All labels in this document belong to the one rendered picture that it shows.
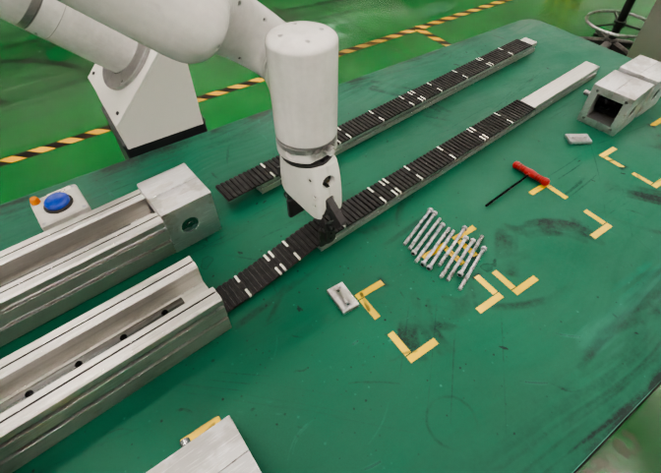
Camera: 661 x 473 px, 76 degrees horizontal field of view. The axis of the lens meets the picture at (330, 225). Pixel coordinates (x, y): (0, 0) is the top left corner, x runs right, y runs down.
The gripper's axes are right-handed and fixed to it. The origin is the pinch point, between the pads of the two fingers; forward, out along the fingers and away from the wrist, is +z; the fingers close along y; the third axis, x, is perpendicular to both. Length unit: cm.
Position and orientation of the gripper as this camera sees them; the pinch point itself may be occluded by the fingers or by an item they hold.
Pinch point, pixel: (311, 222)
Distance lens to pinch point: 70.9
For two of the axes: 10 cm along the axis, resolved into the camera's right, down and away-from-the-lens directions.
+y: -6.3, -5.7, 5.2
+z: 0.0, 6.7, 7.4
